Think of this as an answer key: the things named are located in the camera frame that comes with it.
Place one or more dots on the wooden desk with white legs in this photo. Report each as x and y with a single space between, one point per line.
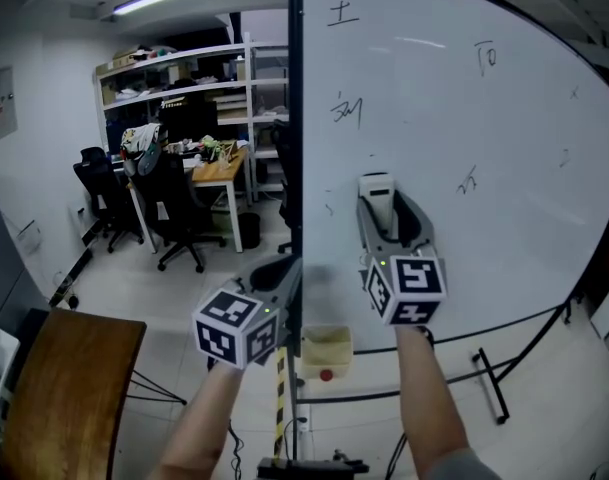
219 172

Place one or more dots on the person's left forearm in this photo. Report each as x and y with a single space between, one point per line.
206 428

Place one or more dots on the patterned white garment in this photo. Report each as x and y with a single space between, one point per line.
136 137

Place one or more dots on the wide white shelving unit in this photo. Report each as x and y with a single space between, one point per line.
184 78

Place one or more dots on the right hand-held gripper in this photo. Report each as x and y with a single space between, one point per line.
414 288

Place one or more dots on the person's right forearm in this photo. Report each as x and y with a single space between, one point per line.
429 408

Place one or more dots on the black stand base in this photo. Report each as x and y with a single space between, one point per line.
309 469

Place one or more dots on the black office chair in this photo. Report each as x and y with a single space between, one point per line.
283 168
171 203
101 188

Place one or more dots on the translucent box with red button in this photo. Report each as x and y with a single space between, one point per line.
326 348

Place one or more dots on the black trash bin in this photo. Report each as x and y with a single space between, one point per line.
249 230

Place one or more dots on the large whiteboard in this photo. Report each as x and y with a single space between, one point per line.
484 168

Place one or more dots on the black computer monitor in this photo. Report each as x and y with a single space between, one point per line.
189 118

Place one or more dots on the wooden stick frame model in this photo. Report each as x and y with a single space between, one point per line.
226 154

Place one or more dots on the brown wooden table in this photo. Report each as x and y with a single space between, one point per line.
69 398

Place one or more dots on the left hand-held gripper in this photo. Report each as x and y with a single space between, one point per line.
229 330

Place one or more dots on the white eraser block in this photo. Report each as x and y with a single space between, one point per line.
378 195

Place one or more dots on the narrow white shelving unit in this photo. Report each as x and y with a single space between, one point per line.
271 93

